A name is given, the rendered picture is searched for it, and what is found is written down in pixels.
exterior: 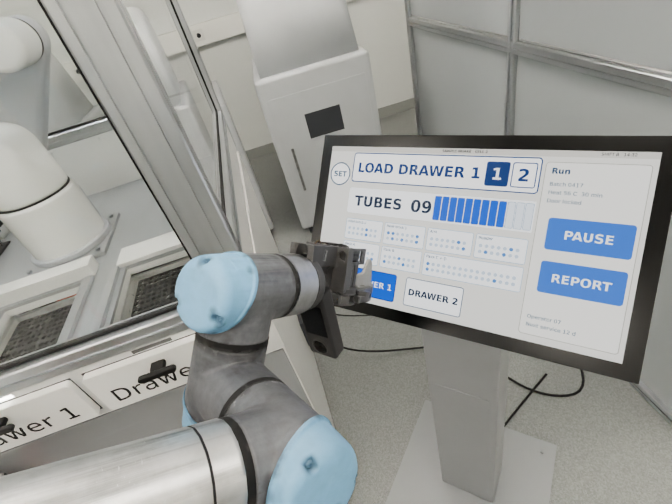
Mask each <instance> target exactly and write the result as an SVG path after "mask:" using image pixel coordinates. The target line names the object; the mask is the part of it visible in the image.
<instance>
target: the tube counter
mask: <svg viewBox="0 0 672 504"><path fill-rule="evenodd" d="M536 203H537V202H534V201H521V200H508V199H495V198H482V197H469V196H457V195H444V194H431V193H418V192H411V198H410V205H409V212H408V218H407V219H414V220H423V221H432V222H441V223H449V224H458V225H467V226H476V227H484V228H493V229H502V230H511V231H519V232H528V233H531V232H532V226H533V220H534V214H535V209H536Z"/></svg>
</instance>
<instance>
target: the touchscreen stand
mask: <svg viewBox="0 0 672 504"><path fill-rule="evenodd" d="M421 331H422V338H423V345H424V353H425V360H426V367H427V374H428V381H429V388H430V395H431V401H429V400H425V402H424V405H423V407H422V410H421V413H420V415H419V418H418V420H417V423H416V426H415V428H414V431H413V433H412V436H411V439H410V441H409V444H408V446H407V449H406V451H405V454H404V457H403V459H402V462H401V464H400V467H399V470H398V472H397V475H396V477H395V480H394V483H393V485H392V488H391V490H390V493H389V495H388V498H387V501H386V503H385V504H549V501H550V494H551V486H552V479H553V472H554V464H555V457H556V449H557V445H555V444H552V443H549V442H546V441H543V440H540V439H537V438H534V437H532V436H529V435H526V434H523V433H520V432H517V431H514V430H512V429H509V428H506V427H504V425H505V412H506V399H507V386H508V372H509V359H510V351H507V350H503V349H499V348H495V347H491V346H487V345H484V344H480V343H476V342H472V341H468V340H464V339H460V338H456V337H452V336H449V335H445V334H441V333H437V332H433V331H429V330H425V329H421Z"/></svg>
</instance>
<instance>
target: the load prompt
mask: <svg viewBox="0 0 672 504"><path fill-rule="evenodd" d="M543 161H544V157H516V156H478V155H441V154H403V153H366V152H355V156H354V163H353V170H352V177H351V182H364V183H378V184H393V185H407V186H421V187H436V188H450V189H465V190H479V191H493V192H508V193H522V194H536V195H538V191H539V185H540V179H541V173H542V167H543Z"/></svg>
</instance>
